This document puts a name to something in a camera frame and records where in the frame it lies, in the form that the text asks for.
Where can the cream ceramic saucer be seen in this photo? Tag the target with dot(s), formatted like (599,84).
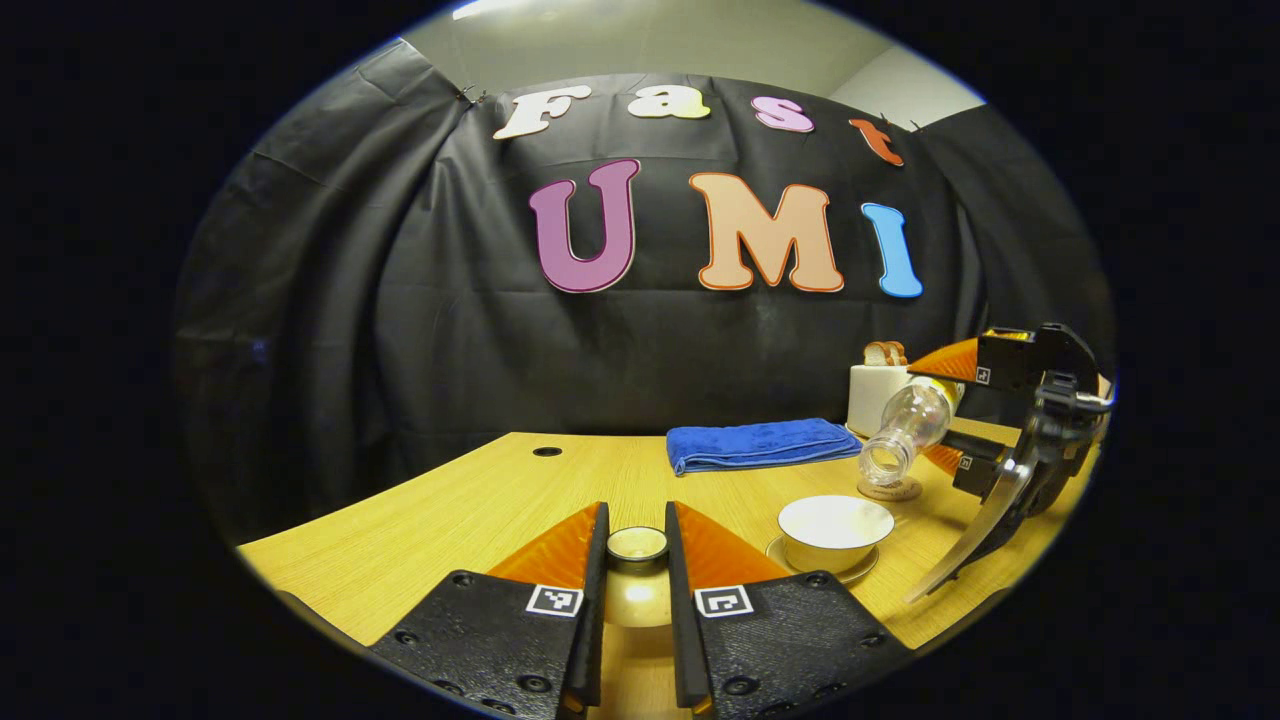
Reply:
(860,574)

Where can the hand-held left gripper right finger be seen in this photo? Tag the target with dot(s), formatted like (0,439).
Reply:
(680,600)

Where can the cream toaster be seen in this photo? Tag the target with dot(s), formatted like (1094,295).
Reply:
(870,400)

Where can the cream teacup lid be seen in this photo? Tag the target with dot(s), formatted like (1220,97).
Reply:
(637,600)

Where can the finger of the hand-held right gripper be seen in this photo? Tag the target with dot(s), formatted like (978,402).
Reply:
(985,465)
(1005,360)

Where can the toast slice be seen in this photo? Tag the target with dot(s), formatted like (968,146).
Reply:
(875,354)
(898,353)

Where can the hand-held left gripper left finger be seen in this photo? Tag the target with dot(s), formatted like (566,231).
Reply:
(597,600)

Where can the folded blue towel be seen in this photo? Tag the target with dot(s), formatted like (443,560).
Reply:
(760,445)

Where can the clear plastic water bottle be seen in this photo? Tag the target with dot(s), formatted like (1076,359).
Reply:
(915,420)

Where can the round brown coaster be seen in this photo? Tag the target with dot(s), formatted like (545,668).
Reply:
(895,493)

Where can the black backdrop cloth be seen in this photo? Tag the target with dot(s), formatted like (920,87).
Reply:
(600,350)

